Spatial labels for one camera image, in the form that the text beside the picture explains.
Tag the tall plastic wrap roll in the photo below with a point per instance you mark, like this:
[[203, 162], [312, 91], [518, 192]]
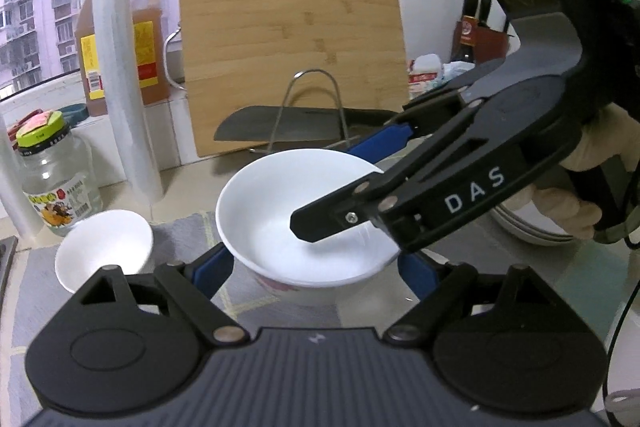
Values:
[[125, 107]]

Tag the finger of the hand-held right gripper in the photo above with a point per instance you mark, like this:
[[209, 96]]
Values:
[[380, 139], [325, 217]]

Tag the short plastic wrap roll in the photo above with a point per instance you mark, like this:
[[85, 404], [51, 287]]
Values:
[[15, 197]]

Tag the glass jar with green lid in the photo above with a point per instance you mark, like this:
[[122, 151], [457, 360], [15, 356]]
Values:
[[55, 202]]

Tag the brown knife block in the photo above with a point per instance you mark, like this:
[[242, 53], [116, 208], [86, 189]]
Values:
[[492, 44]]

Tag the dark soy sauce bottle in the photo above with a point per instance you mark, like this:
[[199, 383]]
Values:
[[467, 37]]

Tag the red and white packet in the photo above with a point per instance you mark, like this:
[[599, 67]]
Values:
[[425, 72]]

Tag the person's right hand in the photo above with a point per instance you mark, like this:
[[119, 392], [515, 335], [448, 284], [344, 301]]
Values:
[[610, 132]]

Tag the bamboo cutting board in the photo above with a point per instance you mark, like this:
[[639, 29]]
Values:
[[290, 37]]

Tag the grey and teal checked mat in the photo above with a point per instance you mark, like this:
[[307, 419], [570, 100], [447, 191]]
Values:
[[180, 232]]

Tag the teal plastic container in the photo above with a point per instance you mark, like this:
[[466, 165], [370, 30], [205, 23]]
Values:
[[72, 116]]

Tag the stainless steel sink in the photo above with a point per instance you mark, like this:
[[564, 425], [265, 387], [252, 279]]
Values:
[[6, 267]]

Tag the white bowl with floral print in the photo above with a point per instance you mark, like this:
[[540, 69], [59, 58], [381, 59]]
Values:
[[270, 207], [100, 242]]

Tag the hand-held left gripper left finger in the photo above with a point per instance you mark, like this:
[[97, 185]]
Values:
[[207, 269]]

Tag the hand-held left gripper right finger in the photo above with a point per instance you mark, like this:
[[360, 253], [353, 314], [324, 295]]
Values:
[[417, 274]]

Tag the amber cooking oil bottle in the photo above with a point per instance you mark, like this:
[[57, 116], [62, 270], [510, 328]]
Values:
[[145, 57]]

